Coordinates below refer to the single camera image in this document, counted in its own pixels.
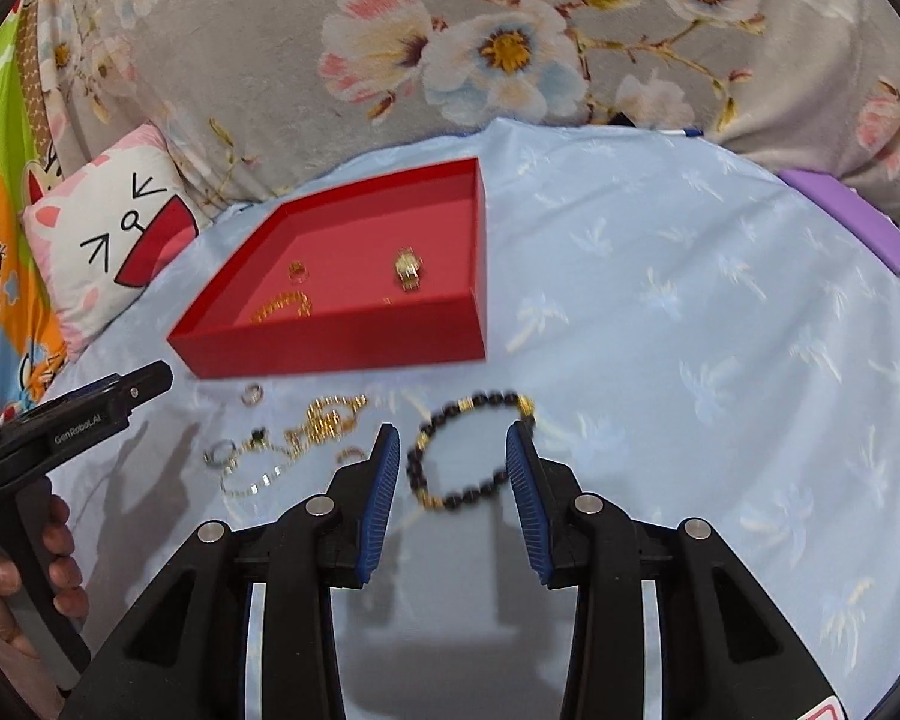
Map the chunky gold chain bracelet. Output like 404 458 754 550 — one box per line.
285 394 368 460

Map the purple flat box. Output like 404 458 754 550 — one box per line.
778 169 900 276

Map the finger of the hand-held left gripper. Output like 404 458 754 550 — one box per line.
0 360 175 427

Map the gold wristwatch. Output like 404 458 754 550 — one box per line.
392 246 426 292

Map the silver chain bracelet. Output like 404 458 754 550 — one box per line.
221 457 290 500

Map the light blue patterned cloth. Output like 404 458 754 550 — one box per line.
37 116 900 720

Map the grey floral blanket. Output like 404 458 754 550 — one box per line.
15 0 900 220

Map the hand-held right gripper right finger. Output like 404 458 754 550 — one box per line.
504 420 848 720

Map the black bead bracelet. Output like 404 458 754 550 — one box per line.
405 388 539 515

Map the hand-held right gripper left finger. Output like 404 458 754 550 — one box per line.
60 423 402 720

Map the white cat face pillow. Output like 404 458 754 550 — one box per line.
21 124 200 358

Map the red jewelry box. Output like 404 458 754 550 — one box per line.
166 157 488 381

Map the black gem gold pendant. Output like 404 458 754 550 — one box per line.
238 426 295 455

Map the colourful cartoon printed sheet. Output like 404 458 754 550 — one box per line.
0 0 77 421

